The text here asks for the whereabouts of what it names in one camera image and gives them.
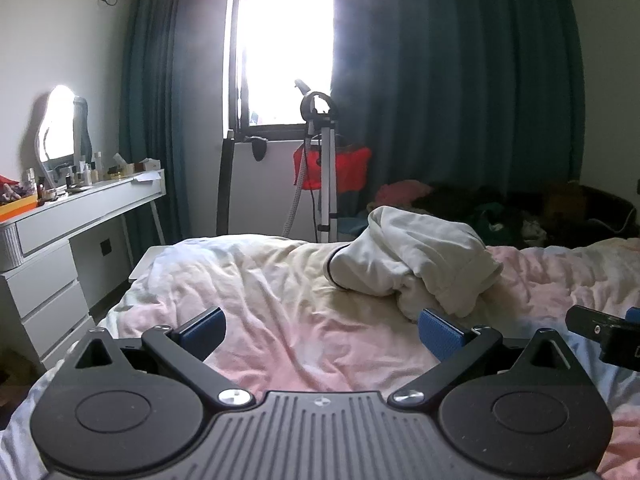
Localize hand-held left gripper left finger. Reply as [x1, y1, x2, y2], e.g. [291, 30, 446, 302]
[70, 306, 253, 408]

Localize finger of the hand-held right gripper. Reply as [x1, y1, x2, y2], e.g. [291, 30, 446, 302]
[566, 304, 640, 342]

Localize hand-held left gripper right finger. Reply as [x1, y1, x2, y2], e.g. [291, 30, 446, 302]
[389, 308, 576, 407]

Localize white pants with dark stripe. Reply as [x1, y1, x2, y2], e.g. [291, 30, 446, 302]
[326, 206, 503, 318]

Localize pile of dark clothes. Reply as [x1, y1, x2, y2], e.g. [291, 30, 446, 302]
[414, 182, 551, 250]

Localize pastel duvet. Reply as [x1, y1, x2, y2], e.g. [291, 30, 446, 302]
[0, 234, 640, 480]

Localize dark chair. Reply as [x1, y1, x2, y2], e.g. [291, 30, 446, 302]
[544, 180, 639, 249]

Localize green garment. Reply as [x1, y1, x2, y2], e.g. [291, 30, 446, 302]
[469, 203, 526, 247]

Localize pink cloth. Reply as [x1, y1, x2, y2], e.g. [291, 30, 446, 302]
[375, 180, 434, 207]

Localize leaning flat panel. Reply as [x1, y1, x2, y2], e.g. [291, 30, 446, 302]
[215, 129, 237, 237]

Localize red bag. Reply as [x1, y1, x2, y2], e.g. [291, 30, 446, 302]
[292, 142, 372, 194]

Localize white dressing table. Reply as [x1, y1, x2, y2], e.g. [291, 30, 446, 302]
[0, 169, 167, 377]

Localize row of cosmetic bottles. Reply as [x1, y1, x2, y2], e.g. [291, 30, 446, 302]
[22, 150, 132, 197]

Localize garment steamer stand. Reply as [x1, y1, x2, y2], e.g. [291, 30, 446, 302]
[281, 79, 347, 245]

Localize orange box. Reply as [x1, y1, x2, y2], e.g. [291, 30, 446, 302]
[0, 192, 39, 222]

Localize teal curtain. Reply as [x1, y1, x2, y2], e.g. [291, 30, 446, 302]
[330, 0, 587, 218]
[119, 0, 240, 257]

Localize wavy mirror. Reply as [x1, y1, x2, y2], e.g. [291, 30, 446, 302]
[34, 85, 85, 163]

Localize window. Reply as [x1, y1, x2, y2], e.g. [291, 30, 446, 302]
[227, 0, 335, 142]

